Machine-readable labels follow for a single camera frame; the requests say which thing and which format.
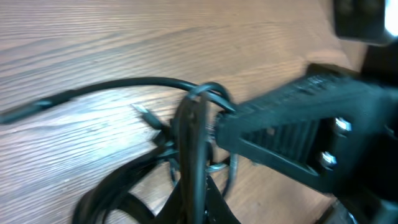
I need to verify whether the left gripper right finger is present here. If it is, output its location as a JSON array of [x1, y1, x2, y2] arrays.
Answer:
[[205, 175, 241, 224]]

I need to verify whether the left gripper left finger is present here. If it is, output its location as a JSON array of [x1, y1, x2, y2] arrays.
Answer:
[[150, 183, 187, 224]]

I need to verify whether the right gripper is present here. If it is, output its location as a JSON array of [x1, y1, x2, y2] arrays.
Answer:
[[215, 1, 397, 223]]

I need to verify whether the black usb cable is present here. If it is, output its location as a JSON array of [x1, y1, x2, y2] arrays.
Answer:
[[0, 77, 240, 224]]

